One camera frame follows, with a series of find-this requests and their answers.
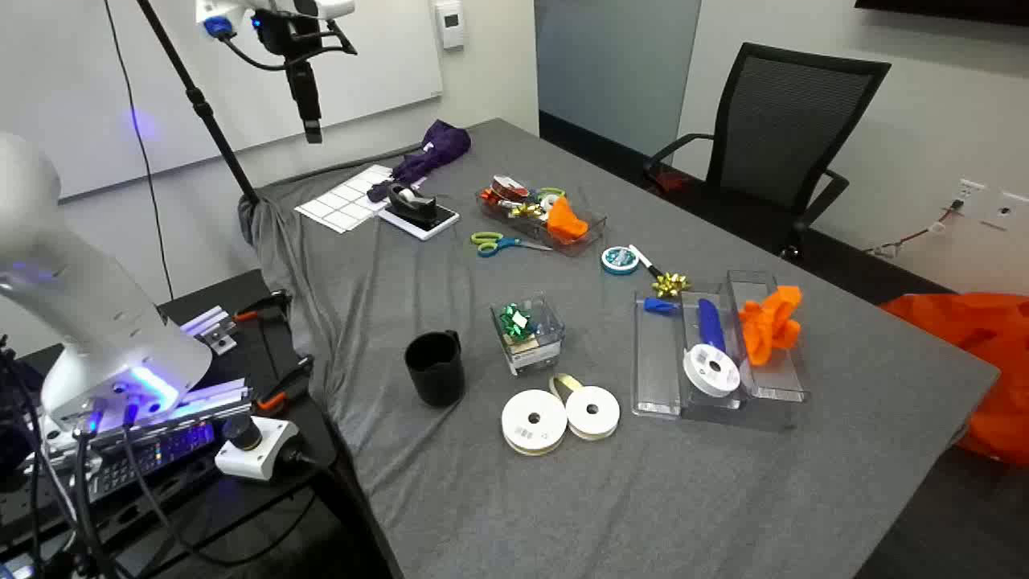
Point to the black tape dispenser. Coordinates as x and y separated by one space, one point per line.
413 208

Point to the wall television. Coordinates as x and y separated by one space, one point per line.
971 12

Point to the green-handled scissors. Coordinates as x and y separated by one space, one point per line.
497 241

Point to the grey table cloth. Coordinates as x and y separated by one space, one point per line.
660 495

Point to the blue ribbon piece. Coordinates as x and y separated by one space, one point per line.
709 322

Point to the white ribbon roll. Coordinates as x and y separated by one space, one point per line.
591 413
532 422

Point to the black mug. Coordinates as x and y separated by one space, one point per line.
435 367

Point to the black camera on stand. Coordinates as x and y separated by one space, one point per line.
292 31

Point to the gold bow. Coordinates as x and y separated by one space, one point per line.
671 284

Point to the small clear plastic container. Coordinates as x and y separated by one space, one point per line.
541 347

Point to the white label sheet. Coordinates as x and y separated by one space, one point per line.
349 204

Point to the clear tray of craft items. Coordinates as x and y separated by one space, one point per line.
528 208

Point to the black mesh office chair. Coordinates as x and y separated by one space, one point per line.
767 164

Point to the orange ribbon bundle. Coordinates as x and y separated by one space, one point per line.
768 322

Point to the clear compartment organizer tray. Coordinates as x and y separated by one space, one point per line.
663 328

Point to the black camera tripod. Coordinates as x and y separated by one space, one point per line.
198 100

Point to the white ribbon spool in tray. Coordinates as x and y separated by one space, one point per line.
712 372

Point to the white ribbon roll right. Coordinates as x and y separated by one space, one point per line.
591 413

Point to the purple folded umbrella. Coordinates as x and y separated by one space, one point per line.
438 145

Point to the orange bag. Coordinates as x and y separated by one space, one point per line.
995 328

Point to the white ribbon roll left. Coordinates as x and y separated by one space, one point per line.
532 422

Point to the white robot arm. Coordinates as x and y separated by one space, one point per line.
121 356

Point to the green shiny bow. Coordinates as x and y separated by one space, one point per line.
516 327

